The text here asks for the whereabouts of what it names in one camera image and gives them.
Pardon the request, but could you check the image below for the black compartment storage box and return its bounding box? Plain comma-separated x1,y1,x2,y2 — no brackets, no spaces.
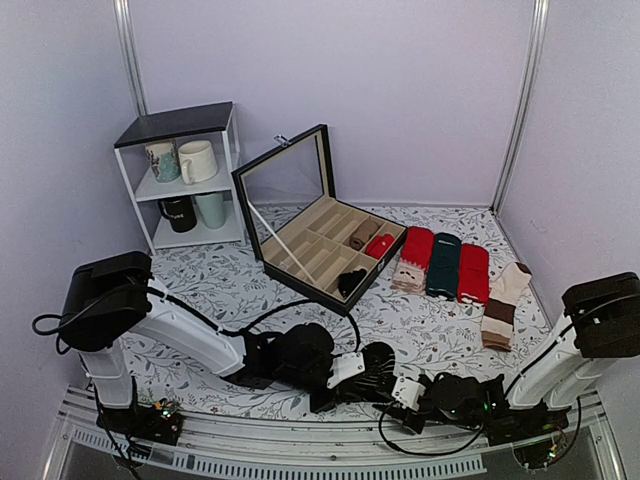
232,124,407,316

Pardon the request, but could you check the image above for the aluminium front rail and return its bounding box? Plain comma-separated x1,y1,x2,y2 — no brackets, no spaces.
42,387,631,479

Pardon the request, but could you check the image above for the cream brown striped sock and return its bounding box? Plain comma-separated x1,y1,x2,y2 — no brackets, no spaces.
481,262,532,352

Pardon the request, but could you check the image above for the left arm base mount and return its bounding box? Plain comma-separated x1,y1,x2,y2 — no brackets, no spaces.
96,378,184,446

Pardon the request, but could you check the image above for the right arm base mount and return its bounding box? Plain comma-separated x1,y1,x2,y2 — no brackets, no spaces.
484,398,583,471

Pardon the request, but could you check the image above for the rolled tan sock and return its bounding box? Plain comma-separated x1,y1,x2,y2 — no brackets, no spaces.
349,220,380,250

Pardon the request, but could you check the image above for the mint green tumbler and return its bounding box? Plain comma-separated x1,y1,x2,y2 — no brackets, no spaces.
195,192,226,229

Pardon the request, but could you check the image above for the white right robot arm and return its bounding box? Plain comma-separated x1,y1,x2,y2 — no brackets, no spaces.
380,272,639,445

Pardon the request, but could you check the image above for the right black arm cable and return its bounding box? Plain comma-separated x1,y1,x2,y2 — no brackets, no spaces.
377,294,640,456

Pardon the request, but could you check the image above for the red white sock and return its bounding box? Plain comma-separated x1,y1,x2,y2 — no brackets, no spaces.
457,243,489,306

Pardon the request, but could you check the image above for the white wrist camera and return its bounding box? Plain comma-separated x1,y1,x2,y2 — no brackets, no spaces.
391,376,426,412
326,352,365,389

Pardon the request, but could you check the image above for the red beige patterned sock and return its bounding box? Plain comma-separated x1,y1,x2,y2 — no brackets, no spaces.
391,226,435,295

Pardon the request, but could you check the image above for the aluminium corner post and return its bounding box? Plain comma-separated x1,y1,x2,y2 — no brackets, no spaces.
491,0,550,217
113,0,148,116

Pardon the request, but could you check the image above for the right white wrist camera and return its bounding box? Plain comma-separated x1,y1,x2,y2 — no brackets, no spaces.
391,376,426,412

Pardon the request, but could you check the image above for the right aluminium corner post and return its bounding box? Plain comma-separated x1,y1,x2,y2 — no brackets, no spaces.
491,0,550,217

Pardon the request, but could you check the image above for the floral white table mat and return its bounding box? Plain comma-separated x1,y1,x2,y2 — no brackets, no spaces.
109,205,564,421

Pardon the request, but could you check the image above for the left aluminium corner post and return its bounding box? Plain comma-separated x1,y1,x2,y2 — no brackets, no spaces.
113,0,148,116

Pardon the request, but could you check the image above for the dark green sock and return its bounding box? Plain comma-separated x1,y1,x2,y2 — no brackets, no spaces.
425,232,462,300

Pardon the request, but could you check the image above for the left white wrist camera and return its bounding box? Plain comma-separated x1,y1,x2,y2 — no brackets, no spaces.
326,352,365,389

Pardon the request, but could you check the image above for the rolled red sock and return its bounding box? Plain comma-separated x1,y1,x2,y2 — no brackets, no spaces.
365,233,395,260

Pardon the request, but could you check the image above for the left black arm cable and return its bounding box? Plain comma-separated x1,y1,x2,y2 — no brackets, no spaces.
32,284,362,356

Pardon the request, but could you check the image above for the black white striped sock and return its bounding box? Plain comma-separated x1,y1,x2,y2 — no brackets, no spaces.
347,342,396,403

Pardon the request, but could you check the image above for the patterned teal white mug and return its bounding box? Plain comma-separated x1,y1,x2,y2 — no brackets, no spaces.
145,140,181,183

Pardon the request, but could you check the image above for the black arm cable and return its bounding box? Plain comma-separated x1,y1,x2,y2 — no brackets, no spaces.
32,284,362,356
377,294,640,456

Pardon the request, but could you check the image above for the rolled black sock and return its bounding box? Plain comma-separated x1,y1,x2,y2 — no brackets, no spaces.
338,268,367,299

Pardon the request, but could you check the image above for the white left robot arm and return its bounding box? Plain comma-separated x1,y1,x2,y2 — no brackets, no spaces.
58,251,365,434

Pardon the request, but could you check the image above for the white ceramic mug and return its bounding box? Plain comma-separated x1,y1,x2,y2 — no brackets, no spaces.
178,140,218,185

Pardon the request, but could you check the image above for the black mug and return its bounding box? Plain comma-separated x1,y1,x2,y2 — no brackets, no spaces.
157,196,197,233

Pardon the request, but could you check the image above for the white shelf black top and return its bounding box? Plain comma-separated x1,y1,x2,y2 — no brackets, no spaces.
114,101,246,254

